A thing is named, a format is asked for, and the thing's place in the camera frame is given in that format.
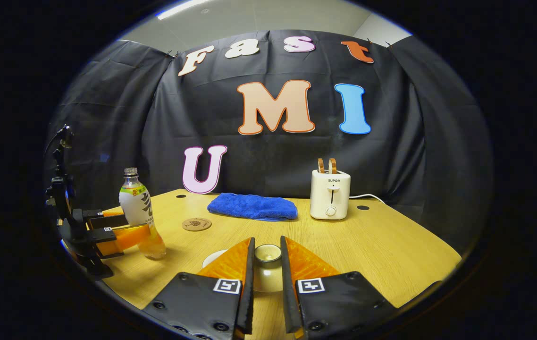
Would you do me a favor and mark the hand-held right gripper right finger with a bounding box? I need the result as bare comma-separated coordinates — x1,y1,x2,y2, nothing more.
280,236,397,340

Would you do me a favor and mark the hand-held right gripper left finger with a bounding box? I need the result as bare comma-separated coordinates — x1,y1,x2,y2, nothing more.
142,237,256,340

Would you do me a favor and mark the beige teacup lid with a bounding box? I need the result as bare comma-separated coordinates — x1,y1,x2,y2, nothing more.
252,243,284,294

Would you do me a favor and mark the clear plastic water bottle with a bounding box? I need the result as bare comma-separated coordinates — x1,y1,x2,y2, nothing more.
118,167,167,260

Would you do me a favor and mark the round wooden coaster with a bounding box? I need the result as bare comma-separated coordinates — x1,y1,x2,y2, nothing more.
182,217,212,232

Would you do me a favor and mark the white saucer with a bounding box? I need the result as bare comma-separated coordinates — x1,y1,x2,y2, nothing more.
202,249,229,270

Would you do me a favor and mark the blue towel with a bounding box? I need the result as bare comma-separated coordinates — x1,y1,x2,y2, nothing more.
207,192,298,221

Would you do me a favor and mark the white toaster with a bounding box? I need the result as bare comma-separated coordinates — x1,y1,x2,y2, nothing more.
310,169,351,221

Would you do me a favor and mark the white toaster cable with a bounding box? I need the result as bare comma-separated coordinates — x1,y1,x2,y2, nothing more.
349,194,386,204

